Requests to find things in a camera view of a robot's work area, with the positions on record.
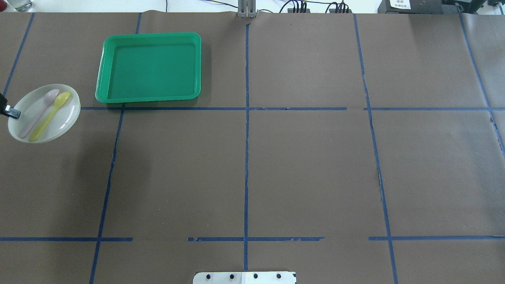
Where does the yellow plastic spoon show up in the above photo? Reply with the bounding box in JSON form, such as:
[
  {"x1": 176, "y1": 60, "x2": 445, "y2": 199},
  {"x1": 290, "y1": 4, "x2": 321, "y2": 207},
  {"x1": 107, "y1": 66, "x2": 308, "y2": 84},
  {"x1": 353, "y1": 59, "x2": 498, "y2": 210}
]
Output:
[{"x1": 29, "y1": 92, "x2": 71, "y2": 142}]

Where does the pink plastic spoon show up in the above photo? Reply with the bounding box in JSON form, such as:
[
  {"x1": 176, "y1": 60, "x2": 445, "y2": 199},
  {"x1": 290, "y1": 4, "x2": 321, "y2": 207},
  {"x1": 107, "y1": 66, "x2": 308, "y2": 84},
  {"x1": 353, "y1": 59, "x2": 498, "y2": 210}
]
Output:
[{"x1": 18, "y1": 89, "x2": 60, "y2": 138}]

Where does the white round plate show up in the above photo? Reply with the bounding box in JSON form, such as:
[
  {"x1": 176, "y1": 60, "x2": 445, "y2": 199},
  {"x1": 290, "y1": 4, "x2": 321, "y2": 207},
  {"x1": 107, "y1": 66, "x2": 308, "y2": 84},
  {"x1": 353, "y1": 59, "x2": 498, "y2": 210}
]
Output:
[{"x1": 7, "y1": 83, "x2": 81, "y2": 144}]

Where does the green plastic tray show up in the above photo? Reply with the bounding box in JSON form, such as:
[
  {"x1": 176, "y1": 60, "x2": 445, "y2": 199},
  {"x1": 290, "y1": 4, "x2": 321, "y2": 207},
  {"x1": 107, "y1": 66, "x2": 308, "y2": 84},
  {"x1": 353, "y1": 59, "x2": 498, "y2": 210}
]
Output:
[{"x1": 95, "y1": 32, "x2": 202, "y2": 104}]

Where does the white camera pillar mount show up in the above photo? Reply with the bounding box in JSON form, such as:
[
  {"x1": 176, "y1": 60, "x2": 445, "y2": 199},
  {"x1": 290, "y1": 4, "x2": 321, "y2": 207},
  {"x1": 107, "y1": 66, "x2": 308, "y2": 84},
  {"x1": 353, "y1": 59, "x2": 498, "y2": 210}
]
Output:
[{"x1": 193, "y1": 271, "x2": 297, "y2": 284}]

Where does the aluminium frame post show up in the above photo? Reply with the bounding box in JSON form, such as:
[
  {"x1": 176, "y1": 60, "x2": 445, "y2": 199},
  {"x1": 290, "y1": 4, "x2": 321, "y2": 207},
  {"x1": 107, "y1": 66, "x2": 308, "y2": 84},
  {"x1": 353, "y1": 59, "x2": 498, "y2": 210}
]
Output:
[{"x1": 238, "y1": 0, "x2": 258, "y2": 18}]

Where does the black power strip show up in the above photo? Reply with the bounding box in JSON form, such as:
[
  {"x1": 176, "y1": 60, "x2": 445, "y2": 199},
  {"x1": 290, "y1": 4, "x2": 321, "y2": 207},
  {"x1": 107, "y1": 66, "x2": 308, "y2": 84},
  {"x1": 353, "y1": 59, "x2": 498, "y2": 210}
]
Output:
[{"x1": 282, "y1": 3, "x2": 353, "y2": 14}]

